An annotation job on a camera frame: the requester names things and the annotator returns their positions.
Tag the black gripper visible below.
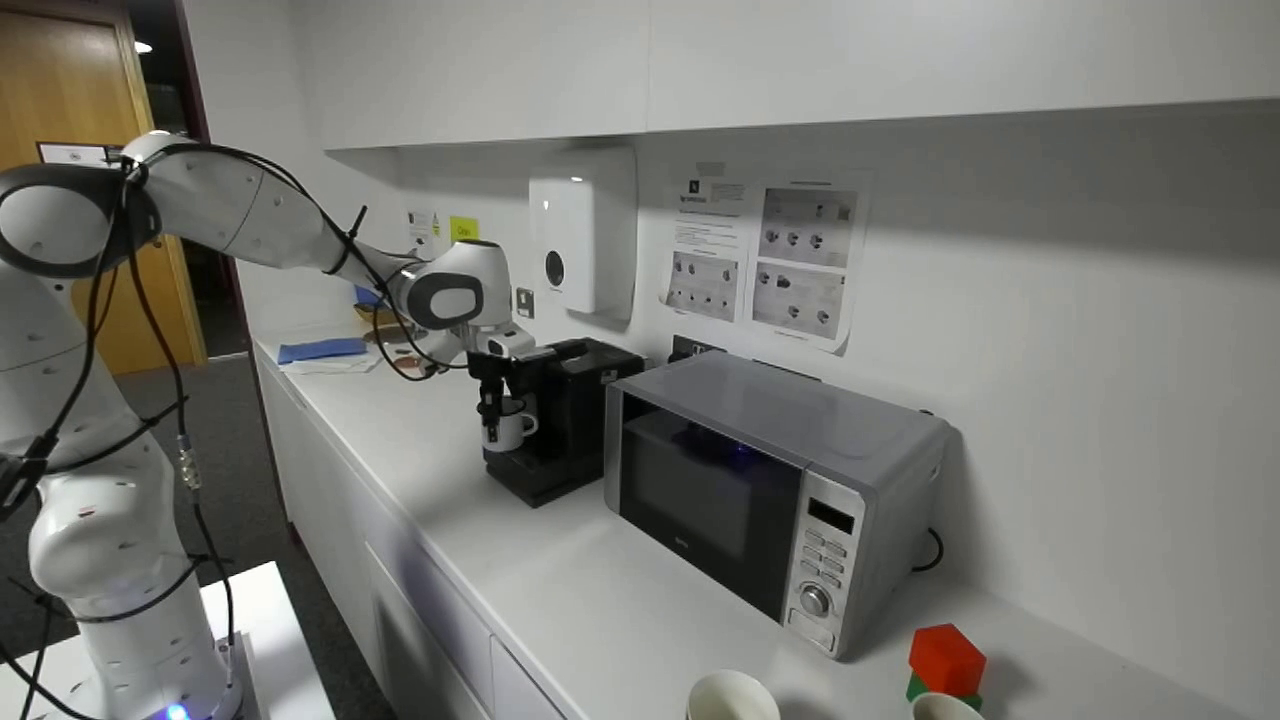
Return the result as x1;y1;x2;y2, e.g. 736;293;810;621
467;348;522;450

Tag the white enamel cup blue rim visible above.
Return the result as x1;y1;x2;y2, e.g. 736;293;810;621
480;403;545;461

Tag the black coffee maker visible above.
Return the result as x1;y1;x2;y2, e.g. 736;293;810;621
480;335;652;513

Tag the white rounded cup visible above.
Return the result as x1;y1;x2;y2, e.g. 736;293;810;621
678;670;783;720

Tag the flat blue cloth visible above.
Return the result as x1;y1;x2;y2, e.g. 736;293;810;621
275;333;372;370

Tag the white base cabinet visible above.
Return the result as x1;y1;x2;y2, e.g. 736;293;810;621
253;356;573;720

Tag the silver microwave oven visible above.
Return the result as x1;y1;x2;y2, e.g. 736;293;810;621
600;348;965;663

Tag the instruction poster with text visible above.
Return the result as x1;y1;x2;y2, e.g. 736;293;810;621
661;174;759;333

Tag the white robot mounting table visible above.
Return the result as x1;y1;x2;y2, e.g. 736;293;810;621
0;556;334;720

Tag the white door sign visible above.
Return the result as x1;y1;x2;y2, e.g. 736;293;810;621
37;139;113;174

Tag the green block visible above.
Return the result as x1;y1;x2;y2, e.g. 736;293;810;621
904;674;982;714

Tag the red block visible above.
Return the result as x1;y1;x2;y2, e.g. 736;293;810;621
909;621;993;701

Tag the white bowl edge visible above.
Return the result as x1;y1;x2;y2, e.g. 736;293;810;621
909;688;988;720

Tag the wooden door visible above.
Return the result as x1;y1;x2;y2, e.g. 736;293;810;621
0;0;212;379

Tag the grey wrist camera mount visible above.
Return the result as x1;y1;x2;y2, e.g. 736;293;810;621
480;323;538;370

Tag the white wall dispenser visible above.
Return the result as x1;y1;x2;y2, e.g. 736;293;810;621
528;174;600;321

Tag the white wall cabinet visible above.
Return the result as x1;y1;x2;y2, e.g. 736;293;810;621
317;0;1280;151

